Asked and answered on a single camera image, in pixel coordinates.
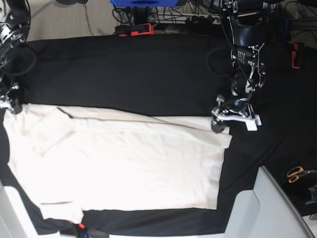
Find white table frame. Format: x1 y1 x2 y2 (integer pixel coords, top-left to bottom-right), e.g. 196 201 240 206
224 166 314 238
0 178 60 238

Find black table cloth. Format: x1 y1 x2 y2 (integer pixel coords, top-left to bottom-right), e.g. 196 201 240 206
0 35 317 237

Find orange clamp bottom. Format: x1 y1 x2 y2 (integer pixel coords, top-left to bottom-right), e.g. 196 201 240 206
69 221 85 230

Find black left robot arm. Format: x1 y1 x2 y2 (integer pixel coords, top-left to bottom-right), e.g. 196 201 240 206
211 0 270 133

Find orange black clamp top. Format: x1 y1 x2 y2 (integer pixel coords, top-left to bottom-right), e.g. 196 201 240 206
114 23 154 37

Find black device at right edge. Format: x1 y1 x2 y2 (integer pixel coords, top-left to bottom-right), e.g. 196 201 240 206
305 184 317 205

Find orange black clamp right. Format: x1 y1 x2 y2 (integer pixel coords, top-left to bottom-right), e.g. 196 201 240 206
291 42 305 69

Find white left table frame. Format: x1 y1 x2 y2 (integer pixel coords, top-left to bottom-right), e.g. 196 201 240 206
0 178 60 238

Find white T-shirt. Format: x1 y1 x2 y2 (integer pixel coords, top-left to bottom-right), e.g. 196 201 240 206
3 104 232 223

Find white power strip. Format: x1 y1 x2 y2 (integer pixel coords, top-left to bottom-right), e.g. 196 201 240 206
148 12 220 25

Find white right table frame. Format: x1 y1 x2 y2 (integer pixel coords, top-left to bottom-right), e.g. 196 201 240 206
224 166 314 238

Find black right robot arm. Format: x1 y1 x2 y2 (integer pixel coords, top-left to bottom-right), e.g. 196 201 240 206
0 0 37 114

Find blue box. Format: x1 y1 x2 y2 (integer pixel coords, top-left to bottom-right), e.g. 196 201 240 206
110 0 178 7

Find orange black clamp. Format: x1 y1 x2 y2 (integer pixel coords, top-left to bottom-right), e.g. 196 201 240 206
291 42 305 69
114 23 154 37

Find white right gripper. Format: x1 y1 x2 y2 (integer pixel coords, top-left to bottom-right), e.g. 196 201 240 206
0 83 22 114

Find orange handled scissors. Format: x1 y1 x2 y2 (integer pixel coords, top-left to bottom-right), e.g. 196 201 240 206
287 166 317 183

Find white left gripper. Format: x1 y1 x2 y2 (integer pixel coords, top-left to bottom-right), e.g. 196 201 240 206
211 95 262 133

